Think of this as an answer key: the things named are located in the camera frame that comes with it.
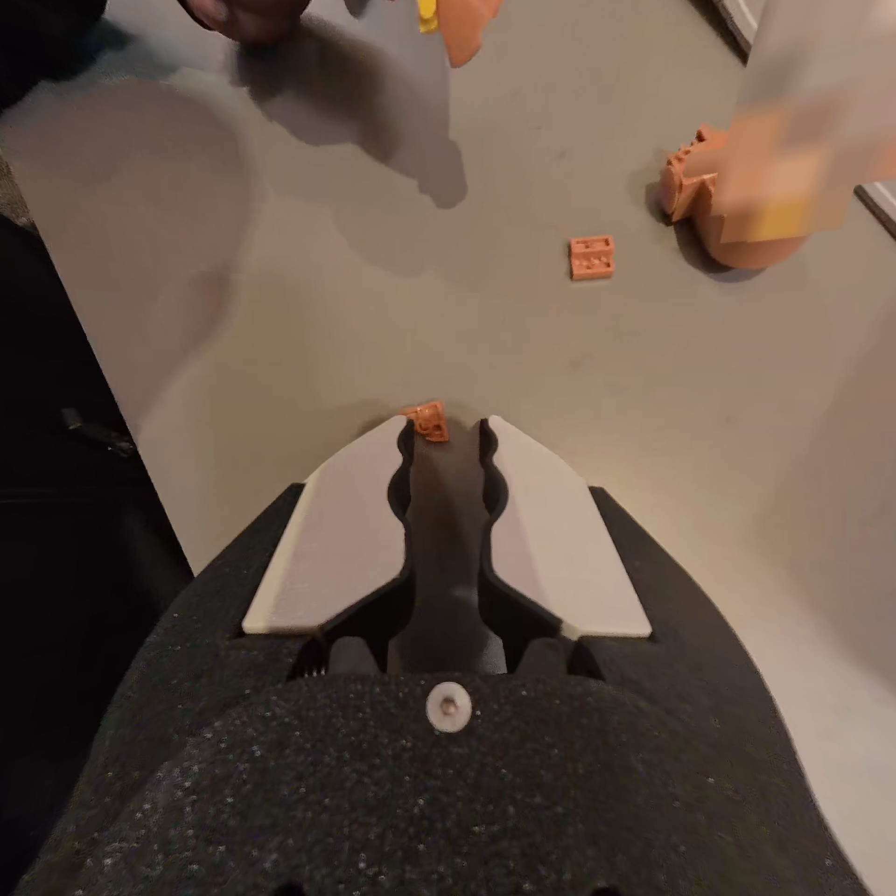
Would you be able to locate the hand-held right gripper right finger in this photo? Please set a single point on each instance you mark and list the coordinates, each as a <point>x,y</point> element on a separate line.
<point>567,546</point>

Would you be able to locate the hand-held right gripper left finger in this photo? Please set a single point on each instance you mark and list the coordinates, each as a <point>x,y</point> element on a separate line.
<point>329,546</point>

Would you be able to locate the small brown brick piece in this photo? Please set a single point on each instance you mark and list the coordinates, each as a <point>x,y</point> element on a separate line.
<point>429,420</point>

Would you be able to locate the brown curved brick piece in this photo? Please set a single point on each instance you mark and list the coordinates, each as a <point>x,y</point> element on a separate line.
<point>462,25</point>

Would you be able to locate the grey desk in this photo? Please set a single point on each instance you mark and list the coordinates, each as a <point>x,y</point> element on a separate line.
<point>420,252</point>

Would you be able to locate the person's left hand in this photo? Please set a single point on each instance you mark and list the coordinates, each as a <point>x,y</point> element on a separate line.
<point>245,17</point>

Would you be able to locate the small brown brick plate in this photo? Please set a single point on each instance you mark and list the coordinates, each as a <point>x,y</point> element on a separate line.
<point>592,258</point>

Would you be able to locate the round brown brick assembly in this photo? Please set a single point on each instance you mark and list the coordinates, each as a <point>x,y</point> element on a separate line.
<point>693,182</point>

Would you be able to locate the grey instruction booklet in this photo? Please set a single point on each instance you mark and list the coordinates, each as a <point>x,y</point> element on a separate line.
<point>879,203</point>

